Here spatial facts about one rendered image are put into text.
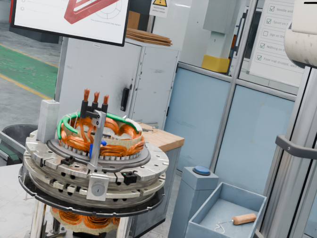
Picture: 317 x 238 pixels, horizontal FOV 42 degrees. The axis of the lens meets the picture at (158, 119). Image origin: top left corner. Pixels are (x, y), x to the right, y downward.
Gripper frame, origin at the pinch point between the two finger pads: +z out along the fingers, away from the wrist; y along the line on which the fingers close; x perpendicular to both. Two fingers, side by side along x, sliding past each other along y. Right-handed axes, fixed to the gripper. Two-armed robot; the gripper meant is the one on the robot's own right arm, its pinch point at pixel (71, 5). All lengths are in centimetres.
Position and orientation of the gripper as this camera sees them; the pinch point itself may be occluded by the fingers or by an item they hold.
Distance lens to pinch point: 113.1
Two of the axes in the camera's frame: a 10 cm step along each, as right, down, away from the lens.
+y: 1.8, 2.7, -9.5
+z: -6.7, 7.4, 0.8
